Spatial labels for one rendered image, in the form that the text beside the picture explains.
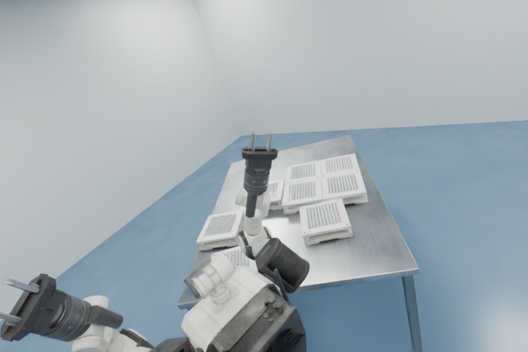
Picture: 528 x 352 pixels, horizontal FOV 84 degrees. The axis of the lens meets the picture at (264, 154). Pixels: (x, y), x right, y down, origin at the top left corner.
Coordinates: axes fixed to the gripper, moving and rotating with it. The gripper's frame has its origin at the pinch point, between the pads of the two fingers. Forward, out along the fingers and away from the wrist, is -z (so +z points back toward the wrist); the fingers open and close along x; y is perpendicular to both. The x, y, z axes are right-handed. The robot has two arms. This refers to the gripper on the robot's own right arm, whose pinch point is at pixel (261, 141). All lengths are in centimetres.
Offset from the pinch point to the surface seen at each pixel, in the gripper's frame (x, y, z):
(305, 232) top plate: -34, 19, 59
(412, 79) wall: -265, 247, 19
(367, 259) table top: -54, -5, 55
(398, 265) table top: -63, -13, 50
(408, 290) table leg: -70, -17, 62
